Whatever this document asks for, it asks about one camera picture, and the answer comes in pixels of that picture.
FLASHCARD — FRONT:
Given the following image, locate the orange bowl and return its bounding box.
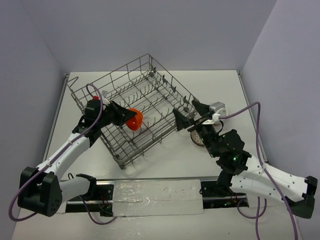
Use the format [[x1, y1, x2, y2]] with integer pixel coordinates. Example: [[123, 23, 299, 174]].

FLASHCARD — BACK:
[[125, 108, 143, 131]]

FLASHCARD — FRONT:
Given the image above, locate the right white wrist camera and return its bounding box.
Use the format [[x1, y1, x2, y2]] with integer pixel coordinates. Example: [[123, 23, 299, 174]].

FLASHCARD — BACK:
[[202, 101, 228, 125]]

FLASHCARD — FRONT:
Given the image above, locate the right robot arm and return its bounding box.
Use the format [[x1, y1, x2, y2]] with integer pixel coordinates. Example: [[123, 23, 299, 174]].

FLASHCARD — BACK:
[[172, 100, 318, 219]]

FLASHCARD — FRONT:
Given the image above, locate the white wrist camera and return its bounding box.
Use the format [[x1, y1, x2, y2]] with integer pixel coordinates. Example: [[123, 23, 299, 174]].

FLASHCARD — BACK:
[[92, 90, 110, 105], [202, 101, 228, 125]]

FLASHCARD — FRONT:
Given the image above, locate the black mounting rail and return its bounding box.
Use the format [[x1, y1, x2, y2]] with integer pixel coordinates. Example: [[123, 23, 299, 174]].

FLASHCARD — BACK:
[[63, 179, 249, 217]]

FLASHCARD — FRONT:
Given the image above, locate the grey wire dish rack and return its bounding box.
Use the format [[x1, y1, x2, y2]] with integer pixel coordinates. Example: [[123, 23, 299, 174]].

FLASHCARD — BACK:
[[67, 53, 197, 169]]

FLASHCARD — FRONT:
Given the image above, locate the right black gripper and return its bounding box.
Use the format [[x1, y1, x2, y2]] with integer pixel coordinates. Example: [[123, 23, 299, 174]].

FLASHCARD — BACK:
[[172, 99, 220, 157]]

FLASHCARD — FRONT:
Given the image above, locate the white bowl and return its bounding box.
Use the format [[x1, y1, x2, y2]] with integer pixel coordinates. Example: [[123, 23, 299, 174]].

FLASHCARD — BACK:
[[213, 114, 222, 124]]

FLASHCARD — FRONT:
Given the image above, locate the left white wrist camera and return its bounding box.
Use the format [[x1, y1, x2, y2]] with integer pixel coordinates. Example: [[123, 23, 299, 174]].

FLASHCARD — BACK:
[[92, 90, 110, 105]]

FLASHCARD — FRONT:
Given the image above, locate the brown patterned bowl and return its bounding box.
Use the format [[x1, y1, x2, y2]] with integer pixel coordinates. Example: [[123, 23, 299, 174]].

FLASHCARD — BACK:
[[190, 130, 205, 147]]

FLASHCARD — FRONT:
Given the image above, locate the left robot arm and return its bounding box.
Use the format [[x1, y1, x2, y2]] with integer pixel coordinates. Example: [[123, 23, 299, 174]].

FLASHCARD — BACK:
[[16, 97, 137, 217]]

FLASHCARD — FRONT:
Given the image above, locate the clear tape sheet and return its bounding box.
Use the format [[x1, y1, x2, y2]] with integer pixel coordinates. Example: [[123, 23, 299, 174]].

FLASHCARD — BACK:
[[112, 179, 204, 217]]

